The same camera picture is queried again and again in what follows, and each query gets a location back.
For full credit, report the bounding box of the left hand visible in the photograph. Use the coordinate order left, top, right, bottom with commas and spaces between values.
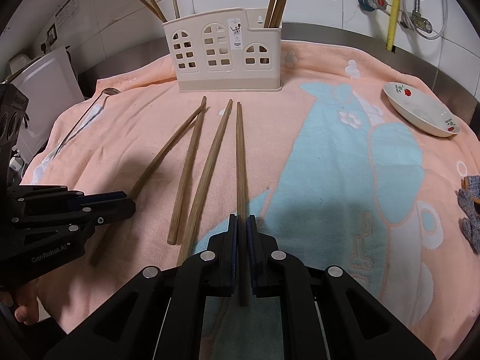
0, 279, 39, 325

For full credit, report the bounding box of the peach patterned towel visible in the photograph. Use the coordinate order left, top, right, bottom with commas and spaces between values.
22, 41, 479, 359

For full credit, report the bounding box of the white appliance at left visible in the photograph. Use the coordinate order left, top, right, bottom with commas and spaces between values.
7, 46, 84, 163

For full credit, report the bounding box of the metal ladle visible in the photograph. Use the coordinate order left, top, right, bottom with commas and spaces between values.
45, 87, 122, 162

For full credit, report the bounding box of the beige plastic utensil holder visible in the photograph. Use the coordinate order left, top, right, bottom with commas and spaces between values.
163, 7, 282, 92

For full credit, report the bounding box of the grey rag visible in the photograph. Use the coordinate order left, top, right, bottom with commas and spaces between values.
456, 175, 480, 254

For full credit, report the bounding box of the white floral dish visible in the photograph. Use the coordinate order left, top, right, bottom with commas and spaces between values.
383, 82, 460, 138

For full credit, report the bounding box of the yellow gas hose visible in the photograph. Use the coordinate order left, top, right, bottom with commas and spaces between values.
385, 0, 402, 53

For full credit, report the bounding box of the braided metal hose right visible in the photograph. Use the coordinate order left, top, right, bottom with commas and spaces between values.
399, 0, 449, 41

